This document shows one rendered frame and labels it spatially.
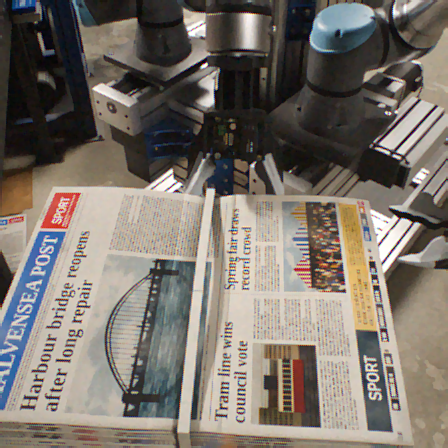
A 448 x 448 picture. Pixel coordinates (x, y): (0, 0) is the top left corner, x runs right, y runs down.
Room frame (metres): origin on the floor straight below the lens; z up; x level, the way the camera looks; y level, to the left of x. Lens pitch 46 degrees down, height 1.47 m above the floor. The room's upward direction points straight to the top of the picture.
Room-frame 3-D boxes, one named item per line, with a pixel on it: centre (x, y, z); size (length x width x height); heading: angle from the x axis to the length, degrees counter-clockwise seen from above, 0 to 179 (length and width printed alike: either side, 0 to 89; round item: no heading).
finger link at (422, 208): (0.63, -0.32, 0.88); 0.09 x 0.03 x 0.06; 58
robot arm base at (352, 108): (0.97, -0.22, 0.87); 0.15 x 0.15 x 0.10
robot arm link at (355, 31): (0.97, -0.23, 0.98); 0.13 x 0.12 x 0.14; 115
